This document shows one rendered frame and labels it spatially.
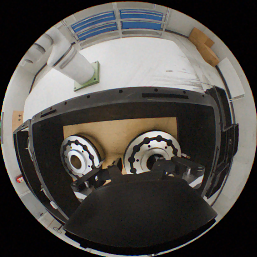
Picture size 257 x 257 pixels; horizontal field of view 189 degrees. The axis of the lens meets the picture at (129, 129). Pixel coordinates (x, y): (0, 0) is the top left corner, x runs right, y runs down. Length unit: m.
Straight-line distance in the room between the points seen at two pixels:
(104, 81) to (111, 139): 0.25
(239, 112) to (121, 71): 2.78
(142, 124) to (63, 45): 0.29
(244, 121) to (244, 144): 0.58
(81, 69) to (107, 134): 0.24
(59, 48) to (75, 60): 0.08
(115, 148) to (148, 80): 0.27
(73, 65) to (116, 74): 0.18
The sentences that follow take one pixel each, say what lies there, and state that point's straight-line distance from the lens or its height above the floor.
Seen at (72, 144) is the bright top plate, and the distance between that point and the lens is 0.18.
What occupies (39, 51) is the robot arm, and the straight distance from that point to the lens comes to 0.26.
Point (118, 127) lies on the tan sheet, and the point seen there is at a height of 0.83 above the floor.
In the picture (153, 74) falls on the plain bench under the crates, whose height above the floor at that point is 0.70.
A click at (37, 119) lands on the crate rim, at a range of 0.16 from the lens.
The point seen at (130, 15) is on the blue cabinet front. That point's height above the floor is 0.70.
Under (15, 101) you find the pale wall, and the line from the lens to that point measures 3.55.
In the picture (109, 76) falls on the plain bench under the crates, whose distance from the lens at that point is 0.37.
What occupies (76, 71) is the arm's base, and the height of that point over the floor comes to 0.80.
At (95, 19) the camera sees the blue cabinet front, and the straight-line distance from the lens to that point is 1.81.
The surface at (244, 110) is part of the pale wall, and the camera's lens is 2.77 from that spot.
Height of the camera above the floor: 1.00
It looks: 87 degrees down
